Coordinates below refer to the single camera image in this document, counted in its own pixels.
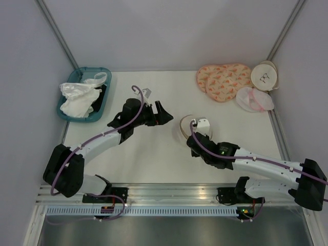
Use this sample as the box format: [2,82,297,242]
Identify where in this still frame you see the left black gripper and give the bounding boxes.
[132,101,173,128]

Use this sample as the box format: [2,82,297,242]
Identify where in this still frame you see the round mesh laundry bag glasses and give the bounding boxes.
[179,114,213,140]

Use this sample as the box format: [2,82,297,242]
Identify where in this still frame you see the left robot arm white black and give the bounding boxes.
[43,98,174,203]

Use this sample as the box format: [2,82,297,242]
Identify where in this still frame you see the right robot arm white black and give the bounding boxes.
[187,132,327,211]

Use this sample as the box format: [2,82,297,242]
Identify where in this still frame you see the floral heart laundry bag back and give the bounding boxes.
[196,63,245,92]

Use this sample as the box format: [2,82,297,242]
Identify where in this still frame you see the floral heart laundry bag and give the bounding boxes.
[206,63,252,103]
[196,63,245,92]

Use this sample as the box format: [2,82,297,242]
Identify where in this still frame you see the floral heart laundry bag front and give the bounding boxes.
[206,63,252,103]

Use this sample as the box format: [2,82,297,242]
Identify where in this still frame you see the white mesh bag pink trim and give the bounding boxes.
[236,87,274,113]

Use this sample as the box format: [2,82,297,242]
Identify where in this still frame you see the white bra in basket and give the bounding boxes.
[59,72,107,118]

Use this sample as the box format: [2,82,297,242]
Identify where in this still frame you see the round mesh bag at corner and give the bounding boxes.
[250,60,279,92]

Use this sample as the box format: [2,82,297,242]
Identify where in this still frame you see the black garment in basket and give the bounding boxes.
[91,85,107,112]

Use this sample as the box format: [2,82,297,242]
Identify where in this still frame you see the teal plastic basket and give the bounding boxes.
[56,67,112,123]

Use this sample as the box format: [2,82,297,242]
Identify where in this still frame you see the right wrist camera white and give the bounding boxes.
[192,117,212,137]

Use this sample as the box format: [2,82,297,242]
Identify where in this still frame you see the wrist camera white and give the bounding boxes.
[192,117,212,137]
[142,88,152,106]

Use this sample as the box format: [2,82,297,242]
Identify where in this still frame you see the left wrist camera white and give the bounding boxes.
[142,88,152,106]

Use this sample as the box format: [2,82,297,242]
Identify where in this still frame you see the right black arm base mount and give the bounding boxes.
[216,187,247,206]

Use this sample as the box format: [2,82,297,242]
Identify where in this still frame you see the aluminium rail front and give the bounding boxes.
[38,183,303,207]

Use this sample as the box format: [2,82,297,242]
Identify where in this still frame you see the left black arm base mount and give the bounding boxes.
[82,187,129,204]

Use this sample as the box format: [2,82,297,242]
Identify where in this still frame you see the white slotted cable duct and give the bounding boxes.
[46,206,238,217]

